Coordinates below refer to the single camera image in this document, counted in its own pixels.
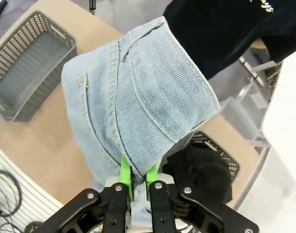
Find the large white table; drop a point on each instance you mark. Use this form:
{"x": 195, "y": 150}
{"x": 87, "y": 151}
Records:
{"x": 288, "y": 109}

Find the grey perforated plastic basket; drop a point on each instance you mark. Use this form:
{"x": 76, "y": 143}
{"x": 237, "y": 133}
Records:
{"x": 225, "y": 155}
{"x": 29, "y": 70}

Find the black camera tripod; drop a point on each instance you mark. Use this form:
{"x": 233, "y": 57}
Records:
{"x": 92, "y": 7}

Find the light blue denim jeans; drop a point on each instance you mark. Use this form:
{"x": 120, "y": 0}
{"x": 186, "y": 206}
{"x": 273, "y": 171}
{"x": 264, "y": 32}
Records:
{"x": 143, "y": 97}

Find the black garment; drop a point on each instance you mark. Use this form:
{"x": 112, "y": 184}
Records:
{"x": 201, "y": 174}

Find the person in black printed T-shirt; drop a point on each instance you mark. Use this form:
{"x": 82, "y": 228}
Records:
{"x": 211, "y": 36}

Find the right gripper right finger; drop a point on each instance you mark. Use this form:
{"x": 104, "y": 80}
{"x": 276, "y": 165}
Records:
{"x": 162, "y": 211}

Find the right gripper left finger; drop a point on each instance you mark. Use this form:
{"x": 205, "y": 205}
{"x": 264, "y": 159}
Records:
{"x": 115, "y": 211}

